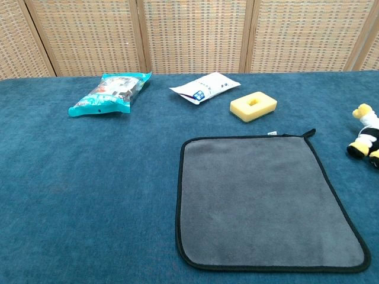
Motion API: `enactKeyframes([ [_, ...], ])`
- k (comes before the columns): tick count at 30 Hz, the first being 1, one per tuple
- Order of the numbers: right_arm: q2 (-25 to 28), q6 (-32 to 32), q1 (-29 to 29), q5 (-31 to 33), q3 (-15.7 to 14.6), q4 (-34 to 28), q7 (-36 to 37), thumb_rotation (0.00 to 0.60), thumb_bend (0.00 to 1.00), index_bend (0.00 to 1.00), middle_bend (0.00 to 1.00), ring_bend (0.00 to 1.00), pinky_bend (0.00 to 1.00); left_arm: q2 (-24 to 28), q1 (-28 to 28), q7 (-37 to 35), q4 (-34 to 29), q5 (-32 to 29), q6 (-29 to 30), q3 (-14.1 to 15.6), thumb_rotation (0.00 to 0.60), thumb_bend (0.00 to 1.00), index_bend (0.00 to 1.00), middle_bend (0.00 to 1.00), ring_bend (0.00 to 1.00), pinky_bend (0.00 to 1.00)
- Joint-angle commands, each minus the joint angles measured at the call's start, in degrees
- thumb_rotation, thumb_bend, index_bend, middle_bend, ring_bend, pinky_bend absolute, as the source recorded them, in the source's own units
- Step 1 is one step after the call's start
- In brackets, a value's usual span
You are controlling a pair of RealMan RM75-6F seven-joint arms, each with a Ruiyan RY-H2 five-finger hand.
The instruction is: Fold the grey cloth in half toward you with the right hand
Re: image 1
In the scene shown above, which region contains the teal snack bag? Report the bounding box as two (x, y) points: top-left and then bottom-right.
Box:
(68, 71), (153, 117)

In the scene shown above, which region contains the grey green microfibre cloth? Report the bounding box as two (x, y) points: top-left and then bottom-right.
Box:
(175, 128), (372, 273)

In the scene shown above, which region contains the white plastic pouch packet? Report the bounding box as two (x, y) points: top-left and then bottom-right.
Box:
(168, 72), (242, 106)

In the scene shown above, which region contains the blue carpet table cover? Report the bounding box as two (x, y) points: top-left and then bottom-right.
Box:
(0, 70), (379, 284)

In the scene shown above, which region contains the woven wooden folding screen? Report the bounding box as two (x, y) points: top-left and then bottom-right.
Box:
(0, 0), (379, 80)

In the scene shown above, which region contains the black white yellow plush toy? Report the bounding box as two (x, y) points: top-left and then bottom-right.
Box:
(346, 103), (379, 169)

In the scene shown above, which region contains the yellow sponge with square hole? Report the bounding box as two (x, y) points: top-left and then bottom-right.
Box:
(230, 91), (278, 124)

